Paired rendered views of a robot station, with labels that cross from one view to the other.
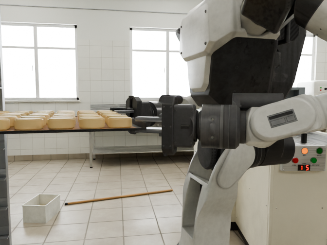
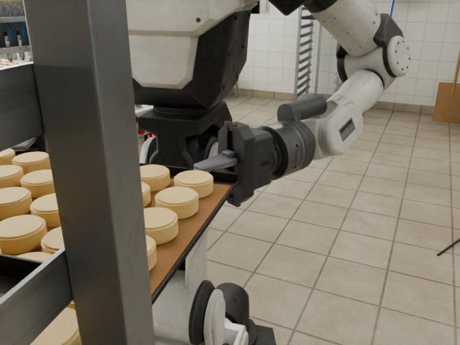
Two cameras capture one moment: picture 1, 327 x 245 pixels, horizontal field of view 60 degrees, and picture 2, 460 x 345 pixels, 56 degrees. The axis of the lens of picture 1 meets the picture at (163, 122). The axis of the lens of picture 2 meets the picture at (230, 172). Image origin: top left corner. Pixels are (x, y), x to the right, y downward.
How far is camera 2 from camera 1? 0.57 m
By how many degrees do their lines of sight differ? 57
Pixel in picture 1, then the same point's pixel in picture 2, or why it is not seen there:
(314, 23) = (332, 11)
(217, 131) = (300, 158)
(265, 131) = (340, 147)
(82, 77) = not seen: outside the picture
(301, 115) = (356, 122)
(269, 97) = (317, 104)
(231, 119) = (309, 140)
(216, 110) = (294, 133)
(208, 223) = (196, 259)
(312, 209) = not seen: hidden behind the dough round
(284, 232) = not seen: hidden behind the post
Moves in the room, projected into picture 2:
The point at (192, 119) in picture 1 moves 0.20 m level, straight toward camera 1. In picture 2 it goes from (274, 150) to (410, 186)
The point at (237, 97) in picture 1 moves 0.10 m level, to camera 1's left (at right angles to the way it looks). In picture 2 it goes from (296, 109) to (265, 124)
